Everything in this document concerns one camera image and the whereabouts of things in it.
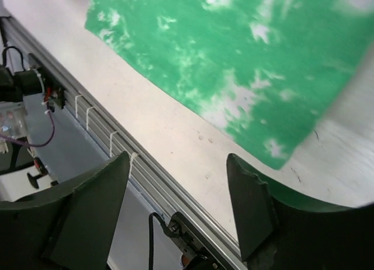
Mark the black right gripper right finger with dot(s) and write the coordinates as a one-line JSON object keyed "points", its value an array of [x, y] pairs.
{"points": [[281, 228]]}

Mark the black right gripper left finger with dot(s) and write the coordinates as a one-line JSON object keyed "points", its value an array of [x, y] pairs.
{"points": [[68, 226]]}

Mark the green tie-dye trousers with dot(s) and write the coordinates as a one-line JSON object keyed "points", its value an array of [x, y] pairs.
{"points": [[263, 72]]}

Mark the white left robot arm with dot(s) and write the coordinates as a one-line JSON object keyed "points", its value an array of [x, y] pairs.
{"points": [[14, 86]]}

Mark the aluminium rail frame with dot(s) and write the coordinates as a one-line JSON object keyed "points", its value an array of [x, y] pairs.
{"points": [[149, 179]]}

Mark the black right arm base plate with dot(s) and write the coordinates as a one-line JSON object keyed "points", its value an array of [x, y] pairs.
{"points": [[200, 253]]}

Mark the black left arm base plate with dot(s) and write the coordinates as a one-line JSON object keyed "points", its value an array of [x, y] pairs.
{"points": [[57, 90]]}

